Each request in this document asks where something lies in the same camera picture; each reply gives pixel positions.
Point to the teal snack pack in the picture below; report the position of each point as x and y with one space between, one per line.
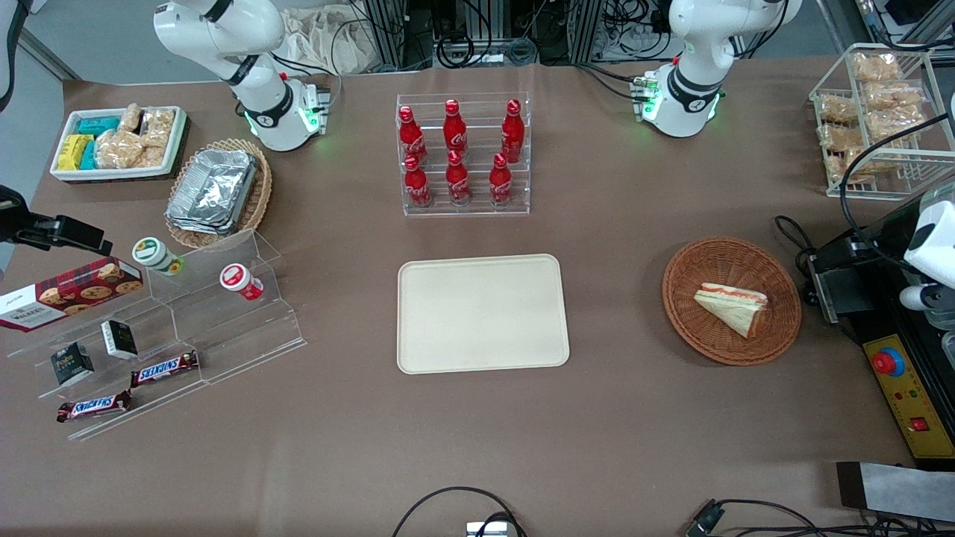
89 155
98 125

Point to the yellow control panel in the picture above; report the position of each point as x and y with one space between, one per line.
914 403

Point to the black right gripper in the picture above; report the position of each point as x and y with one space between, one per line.
16 224

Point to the green lid yogurt cup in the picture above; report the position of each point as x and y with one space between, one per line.
155 255

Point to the yellow snack pack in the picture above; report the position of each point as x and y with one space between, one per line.
73 151

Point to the white rectangular snack bin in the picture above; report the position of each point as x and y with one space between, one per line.
71 174

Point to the red emergency stop button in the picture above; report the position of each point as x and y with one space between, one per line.
888 362

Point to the clear acrylic stepped shelf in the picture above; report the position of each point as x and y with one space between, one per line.
224 335

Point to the brown Snickers bar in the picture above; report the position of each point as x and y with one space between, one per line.
164 368
93 406

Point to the light wicker basket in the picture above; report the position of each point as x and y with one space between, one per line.
257 201

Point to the grey flat plate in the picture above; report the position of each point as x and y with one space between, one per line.
903 488

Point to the black machine with metal plate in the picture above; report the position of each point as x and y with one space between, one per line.
843 287

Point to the red lid yogurt cup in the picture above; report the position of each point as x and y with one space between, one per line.
239 280

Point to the silver connector box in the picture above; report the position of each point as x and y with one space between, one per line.
486 529

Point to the brown wicker basket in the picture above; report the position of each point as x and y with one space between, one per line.
716 261

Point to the red tartan cookie box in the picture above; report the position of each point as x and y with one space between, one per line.
71 294

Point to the clear bag of crackers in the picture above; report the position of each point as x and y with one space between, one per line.
862 160
895 123
154 156
837 110
158 127
130 118
891 95
118 149
875 67
839 138

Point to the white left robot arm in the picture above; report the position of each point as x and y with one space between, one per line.
694 74

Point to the beige plastic tray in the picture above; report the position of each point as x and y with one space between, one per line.
481 313

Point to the triangular white bread sandwich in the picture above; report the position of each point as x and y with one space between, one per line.
735 304

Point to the clear acrylic bottle rack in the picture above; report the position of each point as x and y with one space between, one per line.
477 201

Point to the stacked aluminium foil containers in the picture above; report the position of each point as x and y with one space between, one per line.
213 190

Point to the red cola bottle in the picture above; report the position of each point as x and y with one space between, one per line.
411 136
512 134
454 130
416 185
501 183
457 181

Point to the small black white box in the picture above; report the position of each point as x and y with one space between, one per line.
119 339

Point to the aluminium frame post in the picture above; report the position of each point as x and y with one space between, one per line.
583 30
388 30

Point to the beige cloth bag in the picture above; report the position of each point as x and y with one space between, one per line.
321 41

